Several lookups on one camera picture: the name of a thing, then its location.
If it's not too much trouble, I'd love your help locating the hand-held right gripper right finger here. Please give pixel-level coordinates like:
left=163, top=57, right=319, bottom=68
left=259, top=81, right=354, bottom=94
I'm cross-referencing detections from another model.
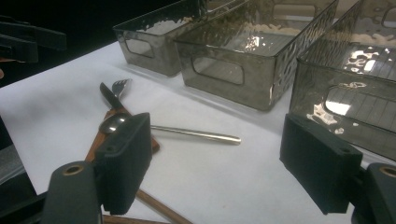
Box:
left=279, top=113, right=363, bottom=216

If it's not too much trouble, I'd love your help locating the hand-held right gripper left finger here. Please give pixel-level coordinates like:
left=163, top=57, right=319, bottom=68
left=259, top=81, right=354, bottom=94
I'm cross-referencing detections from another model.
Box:
left=94, top=112, right=153, bottom=216

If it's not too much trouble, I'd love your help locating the smoky transparent plastic bin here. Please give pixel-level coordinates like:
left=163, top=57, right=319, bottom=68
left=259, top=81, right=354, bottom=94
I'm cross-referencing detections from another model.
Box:
left=289, top=0, right=396, bottom=162
left=112, top=0, right=209, bottom=77
left=173, top=0, right=340, bottom=112

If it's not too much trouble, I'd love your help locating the fork with wooden handle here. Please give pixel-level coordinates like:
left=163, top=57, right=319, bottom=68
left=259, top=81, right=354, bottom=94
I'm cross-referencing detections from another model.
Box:
left=84, top=78, right=134, bottom=164

